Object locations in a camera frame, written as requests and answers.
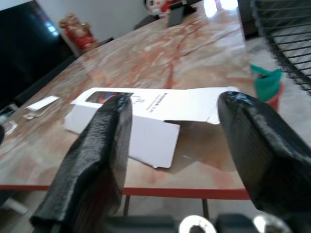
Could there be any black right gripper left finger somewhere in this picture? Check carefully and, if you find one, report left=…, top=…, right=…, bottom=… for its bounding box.
left=29, top=94, right=134, bottom=230

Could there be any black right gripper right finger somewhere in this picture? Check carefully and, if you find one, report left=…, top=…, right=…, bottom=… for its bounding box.
left=217, top=91, right=311, bottom=219

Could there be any white printed cardboard box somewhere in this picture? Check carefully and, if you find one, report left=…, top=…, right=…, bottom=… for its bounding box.
left=64, top=86, right=241, bottom=168

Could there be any clear plastic tray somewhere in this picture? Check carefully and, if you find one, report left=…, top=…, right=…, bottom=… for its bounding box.
left=0, top=120, right=19, bottom=135

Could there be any marble-top folding table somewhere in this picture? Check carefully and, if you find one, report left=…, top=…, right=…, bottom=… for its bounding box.
left=0, top=0, right=258, bottom=219

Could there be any grey standing fan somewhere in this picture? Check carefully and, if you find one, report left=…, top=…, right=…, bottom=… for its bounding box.
left=250, top=0, right=311, bottom=91

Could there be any red gold figurine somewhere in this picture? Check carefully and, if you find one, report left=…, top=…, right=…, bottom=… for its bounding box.
left=58, top=13, right=99, bottom=51

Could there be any black television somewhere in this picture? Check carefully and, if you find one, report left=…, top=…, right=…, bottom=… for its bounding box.
left=0, top=0, right=75, bottom=110

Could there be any dark grey sofa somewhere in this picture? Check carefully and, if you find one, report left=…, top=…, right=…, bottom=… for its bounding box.
left=133, top=12, right=169, bottom=31

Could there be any black phone holder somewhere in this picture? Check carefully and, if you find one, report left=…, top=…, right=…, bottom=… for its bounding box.
left=167, top=1, right=197, bottom=28

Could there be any black-haired doll in red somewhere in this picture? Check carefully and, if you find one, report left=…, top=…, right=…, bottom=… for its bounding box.
left=143, top=0, right=176, bottom=17

